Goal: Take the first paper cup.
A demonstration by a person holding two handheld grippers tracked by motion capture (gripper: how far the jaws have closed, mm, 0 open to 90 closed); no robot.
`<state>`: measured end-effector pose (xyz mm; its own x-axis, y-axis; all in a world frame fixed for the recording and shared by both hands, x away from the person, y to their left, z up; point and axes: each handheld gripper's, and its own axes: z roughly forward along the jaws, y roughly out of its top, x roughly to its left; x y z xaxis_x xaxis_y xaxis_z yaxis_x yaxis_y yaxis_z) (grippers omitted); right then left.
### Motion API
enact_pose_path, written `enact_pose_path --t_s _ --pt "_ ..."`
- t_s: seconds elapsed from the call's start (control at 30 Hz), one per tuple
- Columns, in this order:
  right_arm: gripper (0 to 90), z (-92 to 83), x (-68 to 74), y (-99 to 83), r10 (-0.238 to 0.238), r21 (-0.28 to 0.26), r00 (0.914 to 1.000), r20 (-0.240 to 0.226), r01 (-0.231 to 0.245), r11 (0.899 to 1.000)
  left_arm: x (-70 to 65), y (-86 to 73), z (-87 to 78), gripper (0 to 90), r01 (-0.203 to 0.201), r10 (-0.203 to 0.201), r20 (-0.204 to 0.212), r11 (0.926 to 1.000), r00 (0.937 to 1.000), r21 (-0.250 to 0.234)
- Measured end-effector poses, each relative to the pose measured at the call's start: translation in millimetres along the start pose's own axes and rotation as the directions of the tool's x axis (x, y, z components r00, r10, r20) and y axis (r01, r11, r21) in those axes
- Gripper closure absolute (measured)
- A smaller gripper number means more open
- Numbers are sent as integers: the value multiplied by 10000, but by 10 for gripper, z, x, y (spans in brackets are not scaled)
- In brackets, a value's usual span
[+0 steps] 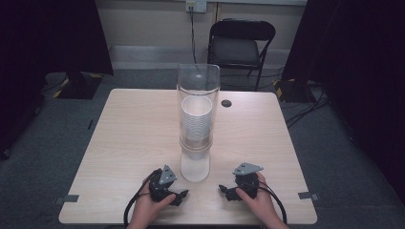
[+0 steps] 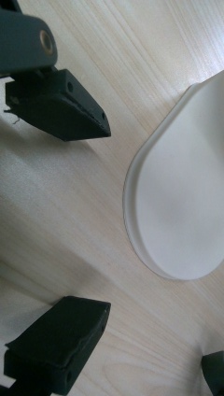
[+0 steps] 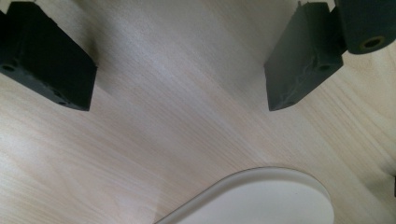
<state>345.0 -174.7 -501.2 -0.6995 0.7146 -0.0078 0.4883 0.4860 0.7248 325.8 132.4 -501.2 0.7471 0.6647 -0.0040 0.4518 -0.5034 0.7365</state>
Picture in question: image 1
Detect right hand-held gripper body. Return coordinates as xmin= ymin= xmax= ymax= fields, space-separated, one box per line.
xmin=231 ymin=161 xmax=265 ymax=200

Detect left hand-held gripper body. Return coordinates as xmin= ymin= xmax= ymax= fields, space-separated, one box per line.
xmin=148 ymin=164 xmax=179 ymax=204

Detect clear tube cup dispenser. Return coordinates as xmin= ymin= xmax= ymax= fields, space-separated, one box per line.
xmin=176 ymin=63 xmax=222 ymax=183

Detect stack of white paper cups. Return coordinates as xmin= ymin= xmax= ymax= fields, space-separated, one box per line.
xmin=180 ymin=95 xmax=214 ymax=161

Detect person's left hand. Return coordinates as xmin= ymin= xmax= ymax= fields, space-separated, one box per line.
xmin=126 ymin=182 xmax=177 ymax=229

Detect person's right hand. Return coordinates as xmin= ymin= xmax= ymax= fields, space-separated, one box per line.
xmin=235 ymin=171 xmax=290 ymax=229

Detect grey tape strip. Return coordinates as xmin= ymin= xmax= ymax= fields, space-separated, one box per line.
xmin=53 ymin=194 xmax=80 ymax=205
xmin=297 ymin=191 xmax=321 ymax=201

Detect black stand base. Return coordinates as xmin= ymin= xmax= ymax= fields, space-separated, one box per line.
xmin=56 ymin=72 xmax=105 ymax=100
xmin=274 ymin=77 xmax=318 ymax=104

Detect black folding chair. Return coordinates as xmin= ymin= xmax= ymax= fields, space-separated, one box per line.
xmin=206 ymin=18 xmax=277 ymax=93

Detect dark curtain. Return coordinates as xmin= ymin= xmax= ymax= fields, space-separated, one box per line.
xmin=281 ymin=0 xmax=405 ymax=204
xmin=0 ymin=0 xmax=115 ymax=161

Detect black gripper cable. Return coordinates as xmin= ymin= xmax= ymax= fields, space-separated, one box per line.
xmin=257 ymin=180 xmax=288 ymax=225
xmin=122 ymin=169 xmax=161 ymax=229

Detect black floor cables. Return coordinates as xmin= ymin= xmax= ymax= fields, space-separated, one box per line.
xmin=285 ymin=80 xmax=330 ymax=129

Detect black power cable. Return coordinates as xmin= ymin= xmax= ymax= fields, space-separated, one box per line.
xmin=189 ymin=6 xmax=199 ymax=65

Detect white wall socket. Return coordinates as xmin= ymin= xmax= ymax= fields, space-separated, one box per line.
xmin=185 ymin=0 xmax=208 ymax=14

